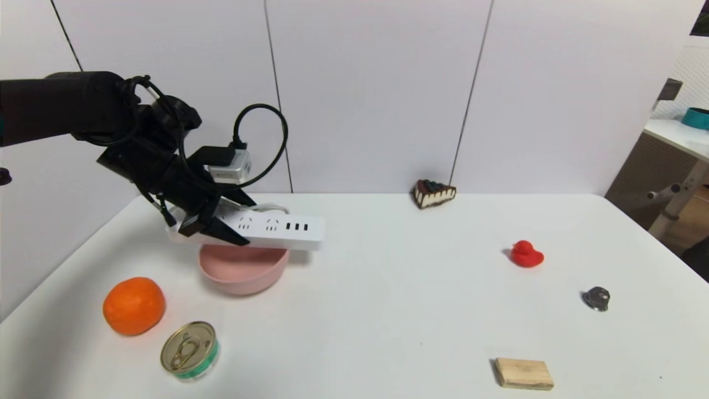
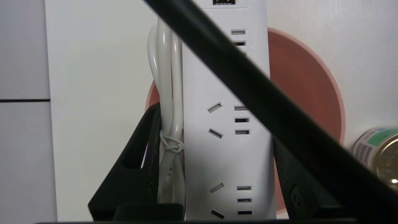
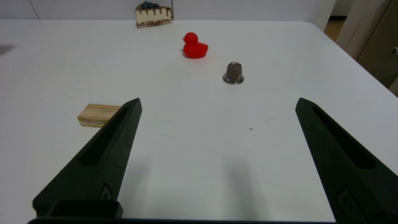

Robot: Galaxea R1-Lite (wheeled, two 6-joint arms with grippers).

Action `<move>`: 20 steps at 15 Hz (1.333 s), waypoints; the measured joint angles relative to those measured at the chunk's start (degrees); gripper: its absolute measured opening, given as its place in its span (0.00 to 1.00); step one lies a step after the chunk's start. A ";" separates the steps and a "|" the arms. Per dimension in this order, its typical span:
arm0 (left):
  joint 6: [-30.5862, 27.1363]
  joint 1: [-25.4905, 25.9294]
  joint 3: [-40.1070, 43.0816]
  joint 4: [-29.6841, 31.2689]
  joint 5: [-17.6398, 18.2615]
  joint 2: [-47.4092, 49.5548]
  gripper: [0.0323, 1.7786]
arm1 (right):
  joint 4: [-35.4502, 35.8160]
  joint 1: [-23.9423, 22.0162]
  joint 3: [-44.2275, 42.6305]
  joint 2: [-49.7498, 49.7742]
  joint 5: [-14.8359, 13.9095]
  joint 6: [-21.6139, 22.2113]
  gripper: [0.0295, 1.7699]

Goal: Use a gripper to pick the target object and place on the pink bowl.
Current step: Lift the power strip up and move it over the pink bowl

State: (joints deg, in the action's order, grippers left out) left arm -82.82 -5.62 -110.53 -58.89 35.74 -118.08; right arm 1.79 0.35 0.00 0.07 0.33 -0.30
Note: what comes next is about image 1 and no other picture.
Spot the dark box on wall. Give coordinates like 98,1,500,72
656,78,683,101

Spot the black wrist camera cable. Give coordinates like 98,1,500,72
230,103,289,187

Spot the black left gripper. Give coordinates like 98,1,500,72
142,153,258,247

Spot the red rubber duck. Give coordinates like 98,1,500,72
510,240,544,268

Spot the green tin can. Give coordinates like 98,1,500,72
160,321,220,382

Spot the orange fruit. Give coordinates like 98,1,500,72
102,277,167,336

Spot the pink bowl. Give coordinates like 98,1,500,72
198,244,290,296

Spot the grey coffee capsule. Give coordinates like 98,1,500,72
581,286,610,312

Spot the teal bowl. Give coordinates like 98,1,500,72
681,108,709,131

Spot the white power strip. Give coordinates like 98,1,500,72
165,207,325,252

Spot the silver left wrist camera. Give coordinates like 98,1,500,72
206,145,253,185

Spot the chocolate cake slice toy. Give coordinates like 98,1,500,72
412,180,457,210

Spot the grey desk crank handle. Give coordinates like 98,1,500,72
645,185,681,203

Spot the white power strip cable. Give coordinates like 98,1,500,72
244,203,290,216

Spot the white background desk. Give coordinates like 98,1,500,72
604,118,709,242

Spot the wooden block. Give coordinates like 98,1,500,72
493,357,554,391

